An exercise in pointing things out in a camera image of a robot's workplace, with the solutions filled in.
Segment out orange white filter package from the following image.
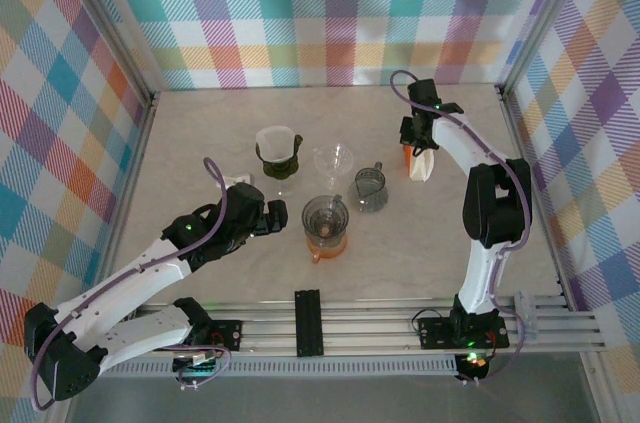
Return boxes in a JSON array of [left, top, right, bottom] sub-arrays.
[[403, 144, 435, 184]]

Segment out orange glass server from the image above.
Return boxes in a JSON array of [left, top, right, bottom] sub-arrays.
[[304, 232, 349, 266]]

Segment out white paper coffee filter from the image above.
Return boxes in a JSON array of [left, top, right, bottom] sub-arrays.
[[255, 126, 294, 163]]

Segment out clear plastic coffee dripper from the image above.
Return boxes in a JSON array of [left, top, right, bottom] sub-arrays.
[[313, 142, 356, 191]]

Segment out grey ribbed glass server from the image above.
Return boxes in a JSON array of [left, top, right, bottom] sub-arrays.
[[348, 161, 391, 216]]

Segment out green plastic coffee dripper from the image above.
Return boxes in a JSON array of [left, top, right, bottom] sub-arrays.
[[254, 132, 305, 180]]

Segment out clear glass server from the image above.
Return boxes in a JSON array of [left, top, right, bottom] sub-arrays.
[[272, 175, 297, 198]]

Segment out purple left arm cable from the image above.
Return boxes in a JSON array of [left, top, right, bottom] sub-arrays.
[[27, 156, 234, 414]]

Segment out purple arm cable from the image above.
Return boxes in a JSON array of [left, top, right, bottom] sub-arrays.
[[27, 156, 234, 414], [389, 69, 535, 387]]

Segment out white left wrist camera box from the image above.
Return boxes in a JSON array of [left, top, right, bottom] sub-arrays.
[[221, 171, 252, 190]]

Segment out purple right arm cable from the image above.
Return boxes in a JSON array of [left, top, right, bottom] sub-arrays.
[[389, 69, 535, 387]]

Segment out aluminium table side rail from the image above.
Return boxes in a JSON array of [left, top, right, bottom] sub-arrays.
[[494, 84, 574, 307], [102, 90, 160, 304]]

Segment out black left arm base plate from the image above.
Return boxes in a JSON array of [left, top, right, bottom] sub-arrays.
[[207, 318, 245, 351]]

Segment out aluminium front rail assembly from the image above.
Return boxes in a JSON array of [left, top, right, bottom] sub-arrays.
[[132, 292, 607, 359]]

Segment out grey slotted cable duct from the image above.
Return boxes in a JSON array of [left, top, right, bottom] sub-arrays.
[[107, 355, 460, 379]]

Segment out aluminium frame post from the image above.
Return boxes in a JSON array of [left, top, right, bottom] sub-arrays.
[[494, 0, 596, 94], [52, 0, 160, 100]]

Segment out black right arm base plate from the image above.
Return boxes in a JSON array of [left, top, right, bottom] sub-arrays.
[[416, 315, 511, 350]]

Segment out clear plastic rail bracket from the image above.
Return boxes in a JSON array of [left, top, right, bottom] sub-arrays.
[[513, 290, 542, 344]]

